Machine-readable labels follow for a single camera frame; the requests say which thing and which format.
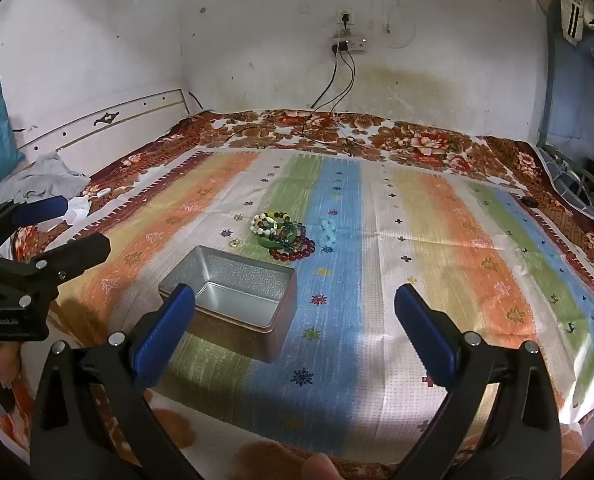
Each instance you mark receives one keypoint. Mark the grey cloth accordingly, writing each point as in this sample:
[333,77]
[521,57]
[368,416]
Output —
[47,175]

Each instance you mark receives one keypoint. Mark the person's right hand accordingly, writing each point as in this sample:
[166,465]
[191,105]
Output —
[319,467]

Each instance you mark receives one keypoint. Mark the brown floral blanket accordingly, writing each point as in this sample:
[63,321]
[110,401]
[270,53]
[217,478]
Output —
[417,142]

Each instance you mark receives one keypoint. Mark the white wall socket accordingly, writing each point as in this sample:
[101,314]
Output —
[346,16]

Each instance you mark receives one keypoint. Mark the white bed headboard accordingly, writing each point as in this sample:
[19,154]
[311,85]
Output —
[127,110]

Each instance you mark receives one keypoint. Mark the person's left hand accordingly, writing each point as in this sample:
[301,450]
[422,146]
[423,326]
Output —
[6,362]

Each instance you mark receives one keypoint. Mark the metal rack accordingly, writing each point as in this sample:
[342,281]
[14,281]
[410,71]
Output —
[579,180]

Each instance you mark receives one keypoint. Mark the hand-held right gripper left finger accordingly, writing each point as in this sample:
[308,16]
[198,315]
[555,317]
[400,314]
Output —
[164,330]

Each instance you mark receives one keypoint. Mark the striped colourful mat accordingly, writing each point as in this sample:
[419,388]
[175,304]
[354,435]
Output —
[427,240]

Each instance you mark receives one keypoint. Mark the small black object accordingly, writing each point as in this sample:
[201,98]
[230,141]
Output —
[529,201]

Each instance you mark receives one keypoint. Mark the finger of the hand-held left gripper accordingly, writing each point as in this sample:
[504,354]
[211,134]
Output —
[37,211]
[77,251]

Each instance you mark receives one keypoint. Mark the white power strip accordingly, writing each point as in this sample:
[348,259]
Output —
[352,46]

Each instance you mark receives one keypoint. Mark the silver metal tin box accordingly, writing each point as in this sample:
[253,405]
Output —
[237,290]

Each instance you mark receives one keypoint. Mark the white crumpled tissue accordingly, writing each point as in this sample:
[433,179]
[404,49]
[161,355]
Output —
[81,207]

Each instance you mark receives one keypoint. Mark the green jade bangle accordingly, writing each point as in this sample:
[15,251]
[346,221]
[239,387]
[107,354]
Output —
[272,243]

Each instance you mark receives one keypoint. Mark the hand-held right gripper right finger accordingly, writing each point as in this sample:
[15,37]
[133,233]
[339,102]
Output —
[427,330]

